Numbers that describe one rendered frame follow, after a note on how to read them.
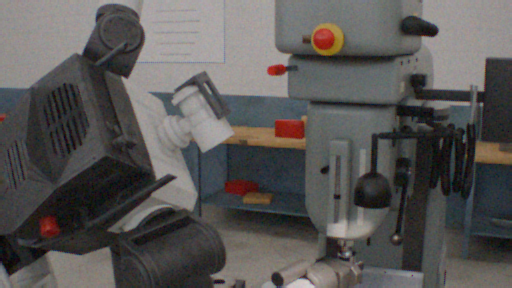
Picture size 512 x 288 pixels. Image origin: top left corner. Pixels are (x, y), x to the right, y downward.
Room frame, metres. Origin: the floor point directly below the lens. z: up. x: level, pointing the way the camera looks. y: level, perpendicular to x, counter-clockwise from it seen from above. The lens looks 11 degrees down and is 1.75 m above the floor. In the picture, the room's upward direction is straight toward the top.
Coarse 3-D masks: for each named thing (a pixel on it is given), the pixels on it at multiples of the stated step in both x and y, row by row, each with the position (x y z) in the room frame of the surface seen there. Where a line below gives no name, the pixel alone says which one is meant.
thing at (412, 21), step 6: (408, 18) 1.06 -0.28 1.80; (414, 18) 1.05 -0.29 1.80; (420, 18) 1.10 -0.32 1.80; (408, 24) 1.06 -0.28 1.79; (414, 24) 1.05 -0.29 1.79; (420, 24) 1.05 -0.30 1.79; (426, 24) 1.16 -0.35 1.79; (432, 24) 1.35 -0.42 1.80; (408, 30) 1.06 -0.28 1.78; (414, 30) 1.05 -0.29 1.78; (420, 30) 1.08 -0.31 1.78; (426, 30) 1.17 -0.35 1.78; (432, 30) 1.29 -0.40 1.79; (438, 30) 1.45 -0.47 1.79; (432, 36) 1.39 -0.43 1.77
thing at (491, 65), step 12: (492, 60) 1.36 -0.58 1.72; (504, 60) 1.35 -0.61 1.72; (492, 72) 1.36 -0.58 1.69; (504, 72) 1.34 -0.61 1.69; (492, 84) 1.35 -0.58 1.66; (504, 84) 1.34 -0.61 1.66; (492, 96) 1.35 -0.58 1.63; (504, 96) 1.34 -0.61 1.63; (492, 108) 1.35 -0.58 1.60; (504, 108) 1.34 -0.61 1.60; (492, 120) 1.35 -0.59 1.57; (504, 120) 1.34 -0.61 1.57; (492, 132) 1.35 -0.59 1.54; (504, 132) 1.34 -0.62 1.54
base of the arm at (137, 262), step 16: (160, 224) 0.88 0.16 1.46; (176, 224) 0.90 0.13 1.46; (208, 224) 0.88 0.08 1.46; (128, 240) 0.83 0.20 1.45; (144, 240) 0.85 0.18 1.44; (128, 256) 0.81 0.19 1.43; (144, 256) 0.79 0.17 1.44; (224, 256) 0.87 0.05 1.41; (128, 272) 0.81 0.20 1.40; (144, 272) 0.78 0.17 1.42
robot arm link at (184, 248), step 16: (192, 224) 0.89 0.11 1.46; (160, 240) 0.84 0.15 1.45; (176, 240) 0.84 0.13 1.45; (192, 240) 0.85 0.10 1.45; (208, 240) 0.86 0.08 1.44; (160, 256) 0.80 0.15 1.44; (176, 256) 0.82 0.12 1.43; (192, 256) 0.83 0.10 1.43; (208, 256) 0.85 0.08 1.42; (160, 272) 0.79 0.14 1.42; (176, 272) 0.80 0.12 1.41; (192, 272) 0.83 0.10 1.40; (208, 272) 0.85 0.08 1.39
